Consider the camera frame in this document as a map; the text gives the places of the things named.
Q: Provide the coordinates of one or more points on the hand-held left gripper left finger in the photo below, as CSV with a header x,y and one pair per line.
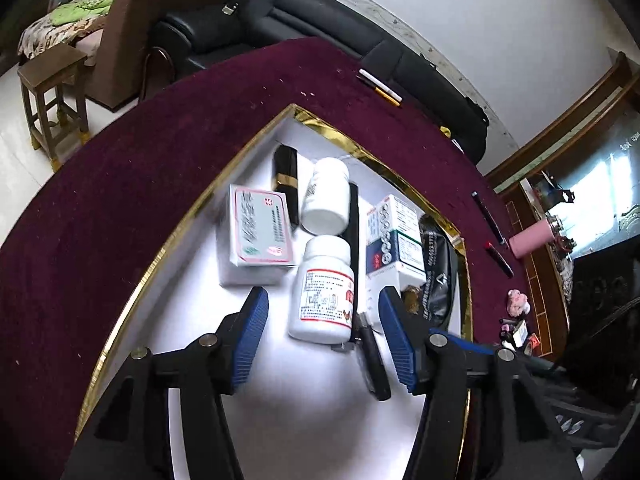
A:
x,y
250,340

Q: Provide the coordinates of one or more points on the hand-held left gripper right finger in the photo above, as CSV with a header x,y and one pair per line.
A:
x,y
397,340

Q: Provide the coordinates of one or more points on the gold-rimmed white tray box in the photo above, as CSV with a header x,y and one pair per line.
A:
x,y
200,270

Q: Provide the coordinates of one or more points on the white red-label pill bottle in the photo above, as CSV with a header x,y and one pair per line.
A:
x,y
320,285

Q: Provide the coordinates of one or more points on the white green-striped medicine box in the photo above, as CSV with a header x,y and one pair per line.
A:
x,y
395,240

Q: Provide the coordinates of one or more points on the red-capped black marker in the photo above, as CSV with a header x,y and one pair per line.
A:
x,y
500,259

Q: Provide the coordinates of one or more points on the black printed pouch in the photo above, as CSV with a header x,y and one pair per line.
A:
x,y
440,265

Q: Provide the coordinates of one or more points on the small red packet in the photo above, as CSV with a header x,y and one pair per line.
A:
x,y
533,342

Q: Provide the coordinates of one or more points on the white paper card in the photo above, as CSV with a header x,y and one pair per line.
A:
x,y
520,332

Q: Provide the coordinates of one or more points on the flat white medicine box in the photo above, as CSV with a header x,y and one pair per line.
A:
x,y
260,230

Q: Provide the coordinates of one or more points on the brown wooden cabinet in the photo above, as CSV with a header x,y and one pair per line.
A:
x,y
547,290

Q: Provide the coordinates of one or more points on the long black stick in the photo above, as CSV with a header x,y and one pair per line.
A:
x,y
355,220

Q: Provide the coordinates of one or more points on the pink fuzzy ball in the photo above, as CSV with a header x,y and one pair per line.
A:
x,y
520,302

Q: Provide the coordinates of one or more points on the teal-tipped black marker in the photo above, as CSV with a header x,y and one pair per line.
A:
x,y
487,215

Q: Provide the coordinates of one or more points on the plain white pill bottle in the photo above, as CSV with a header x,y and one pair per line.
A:
x,y
325,200

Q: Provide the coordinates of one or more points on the pink tumbler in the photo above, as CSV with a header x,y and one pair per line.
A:
x,y
530,237

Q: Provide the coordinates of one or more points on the black gold-banded lipstick tube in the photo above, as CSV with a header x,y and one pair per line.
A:
x,y
285,170

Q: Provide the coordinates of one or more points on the glass screen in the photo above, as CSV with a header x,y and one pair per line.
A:
x,y
600,200

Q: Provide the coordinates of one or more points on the black bag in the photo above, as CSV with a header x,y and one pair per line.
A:
x,y
472,120

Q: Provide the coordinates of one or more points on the white and yellow pen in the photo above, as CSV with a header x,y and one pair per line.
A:
x,y
380,87

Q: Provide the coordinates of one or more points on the brown armchair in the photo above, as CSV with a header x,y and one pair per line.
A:
x,y
130,35

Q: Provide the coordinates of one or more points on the black leather sofa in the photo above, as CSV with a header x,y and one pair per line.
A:
x,y
300,10

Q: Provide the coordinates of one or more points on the brown wooden stool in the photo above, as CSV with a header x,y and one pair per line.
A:
x,y
50,67

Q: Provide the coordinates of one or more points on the floral printed blanket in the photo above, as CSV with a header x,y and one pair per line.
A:
x,y
45,40

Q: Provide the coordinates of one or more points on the green blanket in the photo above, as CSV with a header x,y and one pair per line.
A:
x,y
80,5

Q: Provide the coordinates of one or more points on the curved metal chair frame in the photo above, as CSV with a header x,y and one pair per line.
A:
x,y
150,65

